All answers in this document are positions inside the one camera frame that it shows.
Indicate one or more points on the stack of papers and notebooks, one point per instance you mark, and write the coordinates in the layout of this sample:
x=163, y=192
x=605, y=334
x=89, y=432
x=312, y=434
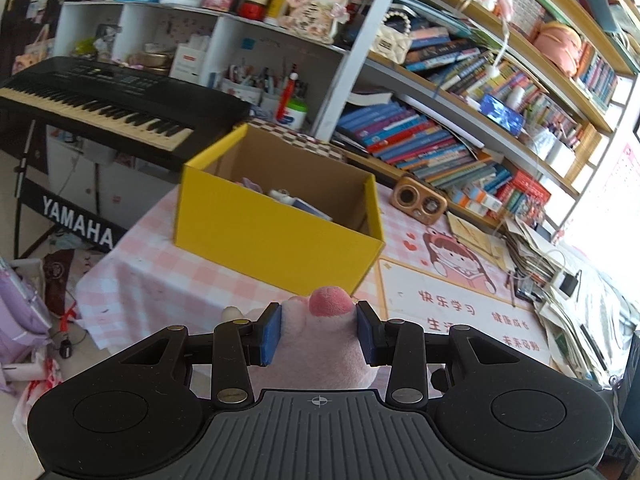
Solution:
x=535, y=250

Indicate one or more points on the black keyboard stand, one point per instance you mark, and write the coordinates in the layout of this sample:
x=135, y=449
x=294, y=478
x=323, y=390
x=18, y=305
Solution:
x=75, y=220

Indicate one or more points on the orange and blue small box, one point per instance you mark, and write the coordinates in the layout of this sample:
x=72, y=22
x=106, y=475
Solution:
x=482, y=200

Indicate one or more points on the white bottle with yellow label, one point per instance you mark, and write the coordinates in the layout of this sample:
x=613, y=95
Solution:
x=277, y=7

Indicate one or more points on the white cubby shelf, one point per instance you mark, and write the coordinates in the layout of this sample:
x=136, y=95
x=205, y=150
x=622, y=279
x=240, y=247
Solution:
x=135, y=25

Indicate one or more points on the brown retro radio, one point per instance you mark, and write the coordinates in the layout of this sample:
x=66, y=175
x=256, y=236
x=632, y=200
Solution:
x=417, y=200

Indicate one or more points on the white tub with green lid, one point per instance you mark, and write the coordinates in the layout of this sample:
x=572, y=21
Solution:
x=294, y=116

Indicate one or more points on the pink checkered cloth desktop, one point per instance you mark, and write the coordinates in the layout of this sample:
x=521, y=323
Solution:
x=150, y=270

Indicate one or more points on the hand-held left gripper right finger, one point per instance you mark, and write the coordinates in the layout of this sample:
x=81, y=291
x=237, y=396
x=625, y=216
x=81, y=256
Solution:
x=366, y=335

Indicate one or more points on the brown envelopes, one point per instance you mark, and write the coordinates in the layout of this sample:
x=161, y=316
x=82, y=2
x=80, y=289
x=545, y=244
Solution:
x=475, y=240

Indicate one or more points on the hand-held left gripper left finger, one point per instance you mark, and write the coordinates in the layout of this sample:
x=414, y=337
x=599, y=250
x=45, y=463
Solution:
x=270, y=335

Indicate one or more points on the red apple-shaped jar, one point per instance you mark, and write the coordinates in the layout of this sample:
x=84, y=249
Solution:
x=251, y=6

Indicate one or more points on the red and white marker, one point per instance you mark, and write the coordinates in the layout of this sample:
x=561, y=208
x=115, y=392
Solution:
x=286, y=95

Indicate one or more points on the red boxed book set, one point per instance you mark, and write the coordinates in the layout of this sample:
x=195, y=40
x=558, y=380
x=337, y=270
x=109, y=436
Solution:
x=522, y=197

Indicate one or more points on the white quilted pearl handbag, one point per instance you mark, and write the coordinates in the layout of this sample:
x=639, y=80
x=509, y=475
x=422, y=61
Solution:
x=391, y=42

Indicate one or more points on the black electronic keyboard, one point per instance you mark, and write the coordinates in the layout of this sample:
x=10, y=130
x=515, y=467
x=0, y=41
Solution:
x=100, y=95

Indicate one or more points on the pink tin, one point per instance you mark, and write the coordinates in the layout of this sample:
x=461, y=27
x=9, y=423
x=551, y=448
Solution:
x=220, y=0

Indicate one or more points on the white spray bottle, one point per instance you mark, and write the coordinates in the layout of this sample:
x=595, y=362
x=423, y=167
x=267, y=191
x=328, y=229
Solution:
x=300, y=206

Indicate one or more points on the messy pile of papers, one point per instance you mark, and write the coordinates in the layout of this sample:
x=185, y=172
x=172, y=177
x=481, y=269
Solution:
x=580, y=330

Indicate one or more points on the pink pig plush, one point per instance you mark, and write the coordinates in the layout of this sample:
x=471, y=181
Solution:
x=320, y=350

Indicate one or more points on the pink and white cat ornament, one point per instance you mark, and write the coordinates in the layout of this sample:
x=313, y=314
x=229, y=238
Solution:
x=312, y=12

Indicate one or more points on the row of blue books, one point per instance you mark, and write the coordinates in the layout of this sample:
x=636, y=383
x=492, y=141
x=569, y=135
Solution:
x=415, y=145

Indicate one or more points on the white and wooden bookshelf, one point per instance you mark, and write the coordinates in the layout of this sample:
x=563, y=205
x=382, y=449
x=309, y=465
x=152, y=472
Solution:
x=360, y=35

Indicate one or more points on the white box with red label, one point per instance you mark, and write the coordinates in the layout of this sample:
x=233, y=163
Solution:
x=190, y=65

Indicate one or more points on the pen holder with pens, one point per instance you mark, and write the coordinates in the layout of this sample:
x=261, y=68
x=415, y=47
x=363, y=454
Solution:
x=245, y=91

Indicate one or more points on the yellow cardboard box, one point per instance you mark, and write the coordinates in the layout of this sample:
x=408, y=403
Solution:
x=270, y=245

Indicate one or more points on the pink round bag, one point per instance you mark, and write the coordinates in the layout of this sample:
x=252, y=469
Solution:
x=557, y=47

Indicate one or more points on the row of mixed shelf books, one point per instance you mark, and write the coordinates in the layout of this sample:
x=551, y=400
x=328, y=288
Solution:
x=500, y=80

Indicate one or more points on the wooden chessboard box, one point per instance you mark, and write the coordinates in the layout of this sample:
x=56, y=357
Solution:
x=310, y=142

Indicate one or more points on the smartphone with lit screen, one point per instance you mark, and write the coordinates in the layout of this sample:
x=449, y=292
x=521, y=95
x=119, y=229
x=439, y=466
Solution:
x=501, y=115

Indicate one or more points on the black power adapter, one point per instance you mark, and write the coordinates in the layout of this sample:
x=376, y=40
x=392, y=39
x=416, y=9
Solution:
x=570, y=284

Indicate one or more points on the purple bag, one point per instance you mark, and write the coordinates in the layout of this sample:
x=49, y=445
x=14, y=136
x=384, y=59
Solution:
x=20, y=320

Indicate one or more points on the wooden pencil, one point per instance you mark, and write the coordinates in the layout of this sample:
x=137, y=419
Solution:
x=511, y=287

